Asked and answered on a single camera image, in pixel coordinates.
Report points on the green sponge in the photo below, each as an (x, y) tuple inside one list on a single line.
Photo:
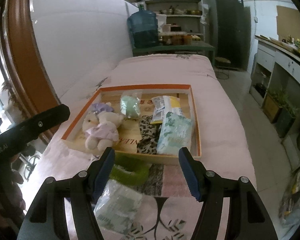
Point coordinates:
[(130, 106)]

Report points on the cream plush bear pink dress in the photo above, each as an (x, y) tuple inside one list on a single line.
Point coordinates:
[(107, 121)]

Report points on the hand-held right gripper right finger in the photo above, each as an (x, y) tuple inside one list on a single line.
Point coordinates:
[(189, 177)]

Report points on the dried brown plant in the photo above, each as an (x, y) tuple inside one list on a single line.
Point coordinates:
[(10, 97)]

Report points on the dark refrigerator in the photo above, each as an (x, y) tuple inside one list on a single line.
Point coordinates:
[(227, 30)]

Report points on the low green table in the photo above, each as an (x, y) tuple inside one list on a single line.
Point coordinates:
[(174, 47)]

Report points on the white plush toy purple hair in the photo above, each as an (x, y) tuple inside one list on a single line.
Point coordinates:
[(90, 121)]

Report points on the plastic bag of goods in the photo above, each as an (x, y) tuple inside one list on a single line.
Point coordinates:
[(295, 197)]

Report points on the potted plants in crates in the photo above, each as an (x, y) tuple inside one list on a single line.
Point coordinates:
[(279, 107)]

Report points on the cardboard sheet on wall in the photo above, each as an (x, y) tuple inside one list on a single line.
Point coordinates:
[(289, 22)]

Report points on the grey kitchen counter cabinet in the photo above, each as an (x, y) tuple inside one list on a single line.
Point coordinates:
[(284, 75)]

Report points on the shallow cardboard box orange rim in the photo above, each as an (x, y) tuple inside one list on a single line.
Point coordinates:
[(130, 142)]

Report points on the group of condiment bottles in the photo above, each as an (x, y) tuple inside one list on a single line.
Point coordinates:
[(293, 43)]

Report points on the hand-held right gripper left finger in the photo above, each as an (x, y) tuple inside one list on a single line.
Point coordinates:
[(103, 177)]

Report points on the leaf print tissue pack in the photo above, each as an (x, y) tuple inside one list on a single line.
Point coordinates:
[(174, 135), (117, 205)]

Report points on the blue water jug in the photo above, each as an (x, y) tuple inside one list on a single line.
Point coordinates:
[(142, 27)]

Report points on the leopard print cloth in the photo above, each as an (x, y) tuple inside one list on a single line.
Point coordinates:
[(147, 135)]

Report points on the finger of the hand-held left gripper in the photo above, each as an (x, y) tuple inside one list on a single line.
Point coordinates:
[(47, 120)]

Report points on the small round stool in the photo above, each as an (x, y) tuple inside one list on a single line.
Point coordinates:
[(222, 61)]

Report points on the green fuzzy scrunchie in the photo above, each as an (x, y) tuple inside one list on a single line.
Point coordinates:
[(130, 173)]

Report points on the brown wooden door frame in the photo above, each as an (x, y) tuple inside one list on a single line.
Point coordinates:
[(22, 55)]

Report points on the green metal shelf rack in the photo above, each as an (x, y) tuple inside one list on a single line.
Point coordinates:
[(174, 2)]

